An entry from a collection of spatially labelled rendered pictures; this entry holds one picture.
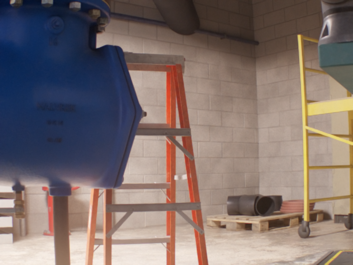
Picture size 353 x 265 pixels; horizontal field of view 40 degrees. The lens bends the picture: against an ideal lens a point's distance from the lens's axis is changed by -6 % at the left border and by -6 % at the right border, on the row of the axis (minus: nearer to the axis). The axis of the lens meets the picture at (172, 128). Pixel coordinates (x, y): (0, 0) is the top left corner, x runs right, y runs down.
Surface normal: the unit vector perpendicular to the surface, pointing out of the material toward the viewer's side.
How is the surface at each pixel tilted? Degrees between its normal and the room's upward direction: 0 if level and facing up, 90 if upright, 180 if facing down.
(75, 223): 90
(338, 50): 90
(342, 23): 70
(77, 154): 125
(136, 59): 88
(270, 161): 90
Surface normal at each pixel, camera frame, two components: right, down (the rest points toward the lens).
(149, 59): 0.28, -0.11
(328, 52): -0.50, -0.07
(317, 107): -0.83, -0.04
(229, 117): 0.59, -0.07
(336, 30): -0.69, -0.39
